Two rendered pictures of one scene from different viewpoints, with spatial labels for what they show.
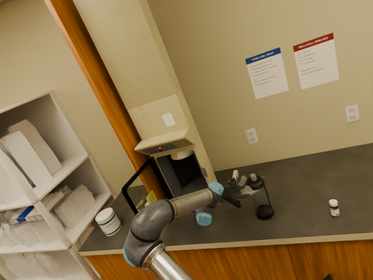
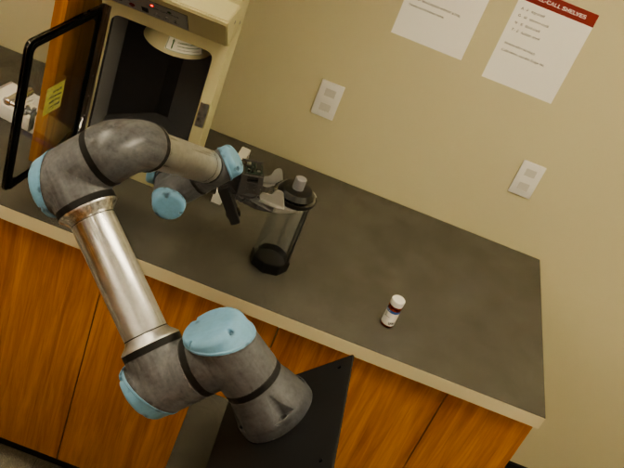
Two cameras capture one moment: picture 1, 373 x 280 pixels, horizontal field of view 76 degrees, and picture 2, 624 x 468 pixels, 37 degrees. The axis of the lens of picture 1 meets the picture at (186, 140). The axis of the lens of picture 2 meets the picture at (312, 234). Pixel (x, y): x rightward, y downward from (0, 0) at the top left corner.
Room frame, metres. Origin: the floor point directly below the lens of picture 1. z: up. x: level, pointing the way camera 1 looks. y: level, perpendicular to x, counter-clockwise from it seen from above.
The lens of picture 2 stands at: (-0.71, 0.49, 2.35)
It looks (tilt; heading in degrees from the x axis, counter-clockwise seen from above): 34 degrees down; 335
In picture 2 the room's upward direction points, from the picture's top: 23 degrees clockwise
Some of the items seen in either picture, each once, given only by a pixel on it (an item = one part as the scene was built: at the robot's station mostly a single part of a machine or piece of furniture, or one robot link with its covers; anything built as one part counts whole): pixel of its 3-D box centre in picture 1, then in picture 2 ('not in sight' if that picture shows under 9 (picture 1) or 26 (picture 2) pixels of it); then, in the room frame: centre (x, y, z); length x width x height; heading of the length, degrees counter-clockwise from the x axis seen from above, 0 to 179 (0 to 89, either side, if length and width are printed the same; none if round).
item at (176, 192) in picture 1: (188, 166); (162, 77); (1.43, 0.06, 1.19); 0.26 x 0.24 x 0.35; 67
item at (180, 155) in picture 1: (182, 148); (180, 32); (1.40, 0.05, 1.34); 0.18 x 0.18 x 0.05
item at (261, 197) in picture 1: (260, 197); (282, 227); (1.04, -0.25, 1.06); 0.11 x 0.11 x 0.21
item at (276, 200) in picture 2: (248, 189); (278, 200); (1.00, -0.20, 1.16); 0.09 x 0.03 x 0.06; 57
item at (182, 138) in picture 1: (164, 145); (163, 6); (1.27, 0.13, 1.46); 0.32 x 0.12 x 0.10; 67
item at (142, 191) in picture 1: (150, 199); (52, 97); (1.24, 0.33, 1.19); 0.30 x 0.01 x 0.40; 147
